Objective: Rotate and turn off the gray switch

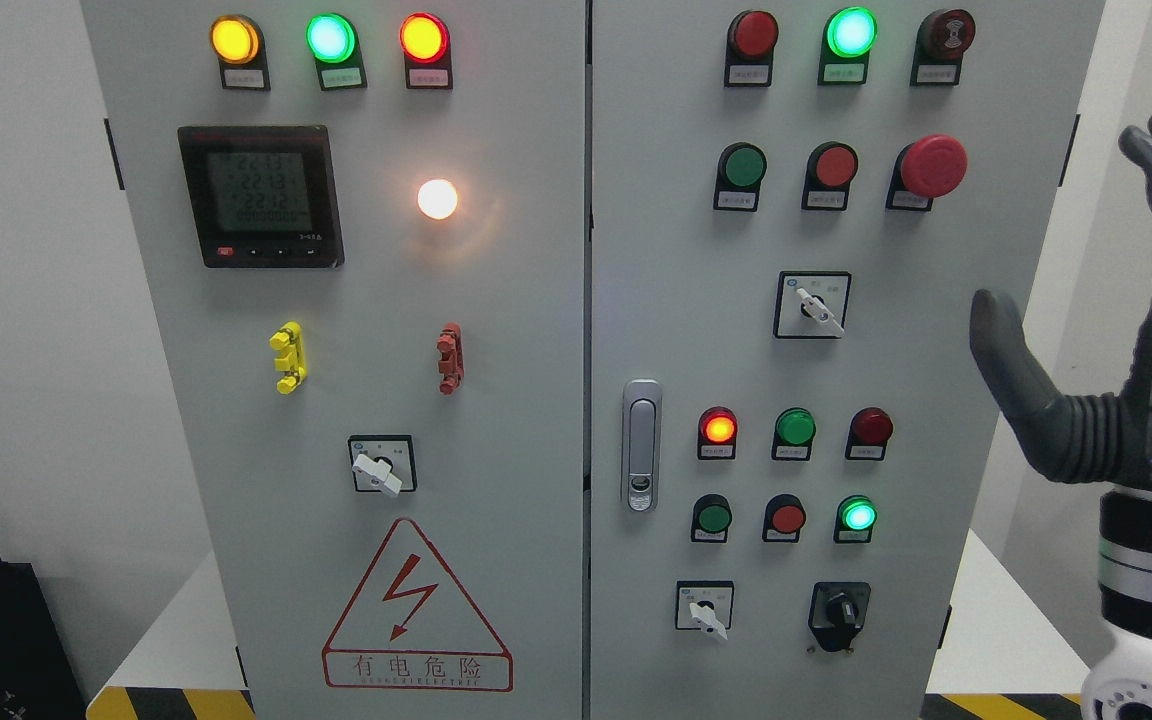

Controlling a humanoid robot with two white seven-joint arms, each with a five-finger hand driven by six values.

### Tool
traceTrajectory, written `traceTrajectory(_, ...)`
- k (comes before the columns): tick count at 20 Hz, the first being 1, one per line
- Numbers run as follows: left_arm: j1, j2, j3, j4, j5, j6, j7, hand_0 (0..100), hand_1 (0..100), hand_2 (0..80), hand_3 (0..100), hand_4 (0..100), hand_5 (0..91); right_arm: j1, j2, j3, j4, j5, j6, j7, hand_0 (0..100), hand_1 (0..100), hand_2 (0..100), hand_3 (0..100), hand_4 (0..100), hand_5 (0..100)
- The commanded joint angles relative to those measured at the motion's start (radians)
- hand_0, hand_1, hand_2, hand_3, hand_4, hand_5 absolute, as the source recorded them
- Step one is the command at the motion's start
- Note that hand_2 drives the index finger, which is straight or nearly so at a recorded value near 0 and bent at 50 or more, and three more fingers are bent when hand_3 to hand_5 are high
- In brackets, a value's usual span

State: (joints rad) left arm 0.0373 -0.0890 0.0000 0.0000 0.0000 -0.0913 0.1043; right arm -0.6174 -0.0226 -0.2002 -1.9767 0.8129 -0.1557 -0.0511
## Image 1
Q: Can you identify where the middle dark red indicator light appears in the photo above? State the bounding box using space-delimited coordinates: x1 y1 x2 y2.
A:
846 406 893 461

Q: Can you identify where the lower lit green indicator light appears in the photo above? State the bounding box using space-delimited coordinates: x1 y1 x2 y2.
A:
833 495 878 544

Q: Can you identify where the red emergency stop button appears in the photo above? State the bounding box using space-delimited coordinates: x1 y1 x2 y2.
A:
884 135 969 211

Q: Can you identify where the middle green indicator light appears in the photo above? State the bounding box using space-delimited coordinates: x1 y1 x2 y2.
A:
771 407 817 461

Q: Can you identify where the lower red push button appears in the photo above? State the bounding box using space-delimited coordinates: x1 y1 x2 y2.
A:
761 495 806 543

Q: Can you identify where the red push button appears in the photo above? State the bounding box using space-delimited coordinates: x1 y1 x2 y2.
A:
801 141 859 211
761 495 806 543

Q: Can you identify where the upper red push button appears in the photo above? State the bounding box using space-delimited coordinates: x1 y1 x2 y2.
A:
801 141 859 211

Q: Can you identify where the right cabinet door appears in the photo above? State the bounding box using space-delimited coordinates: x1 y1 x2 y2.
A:
589 1 1105 719

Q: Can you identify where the cabinet door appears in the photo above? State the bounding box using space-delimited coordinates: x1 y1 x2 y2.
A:
589 1 1105 719
81 1 586 719

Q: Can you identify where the middle lit red indicator light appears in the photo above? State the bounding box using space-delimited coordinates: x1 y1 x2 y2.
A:
698 406 738 460

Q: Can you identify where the dark red buzzer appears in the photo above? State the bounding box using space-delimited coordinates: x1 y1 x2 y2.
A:
910 8 977 88

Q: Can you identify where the lower green push button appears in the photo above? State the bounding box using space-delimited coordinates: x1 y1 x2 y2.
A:
690 493 733 543

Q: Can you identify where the green push button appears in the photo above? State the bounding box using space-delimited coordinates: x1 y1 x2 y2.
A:
690 493 733 543
713 142 767 213

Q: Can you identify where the upper green push button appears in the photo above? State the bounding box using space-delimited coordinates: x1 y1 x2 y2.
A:
713 142 767 213

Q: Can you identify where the top right green indicator light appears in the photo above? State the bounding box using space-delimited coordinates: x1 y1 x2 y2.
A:
817 6 878 86

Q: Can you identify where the top right red indicator light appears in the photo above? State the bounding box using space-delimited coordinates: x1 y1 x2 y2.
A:
723 9 780 88

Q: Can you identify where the red terminal connector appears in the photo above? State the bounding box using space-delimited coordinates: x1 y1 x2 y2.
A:
435 323 465 396

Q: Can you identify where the white glowing lamp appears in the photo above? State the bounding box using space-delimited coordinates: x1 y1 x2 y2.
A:
416 179 460 222

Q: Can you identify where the red electrical warning triangle sticker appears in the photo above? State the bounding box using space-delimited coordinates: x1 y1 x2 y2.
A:
321 518 515 692

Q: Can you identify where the left cabinet door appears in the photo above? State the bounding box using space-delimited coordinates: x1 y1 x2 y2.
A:
81 1 586 719

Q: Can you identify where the top left red indicator light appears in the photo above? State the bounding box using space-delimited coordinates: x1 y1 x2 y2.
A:
399 12 453 90

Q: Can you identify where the yellow terminal connector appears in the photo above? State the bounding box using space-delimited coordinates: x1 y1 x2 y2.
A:
268 323 306 395

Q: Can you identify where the top left green indicator light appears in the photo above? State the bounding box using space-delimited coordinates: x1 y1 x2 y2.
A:
305 12 369 91

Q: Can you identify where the black digital power meter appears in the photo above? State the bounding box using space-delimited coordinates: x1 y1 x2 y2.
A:
177 126 346 270

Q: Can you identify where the yellow indicator light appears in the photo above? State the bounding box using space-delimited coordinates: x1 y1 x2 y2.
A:
210 14 270 92

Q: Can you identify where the black box with antenna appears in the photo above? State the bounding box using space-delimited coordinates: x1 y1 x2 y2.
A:
0 555 86 719

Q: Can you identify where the black rotary knob switch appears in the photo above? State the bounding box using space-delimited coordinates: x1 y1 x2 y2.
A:
808 582 870 653

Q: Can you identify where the silver door handle lock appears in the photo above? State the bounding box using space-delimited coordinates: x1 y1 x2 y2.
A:
621 378 664 511

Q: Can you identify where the left door grey rotary switch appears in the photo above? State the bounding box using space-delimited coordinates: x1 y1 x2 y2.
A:
347 434 419 498

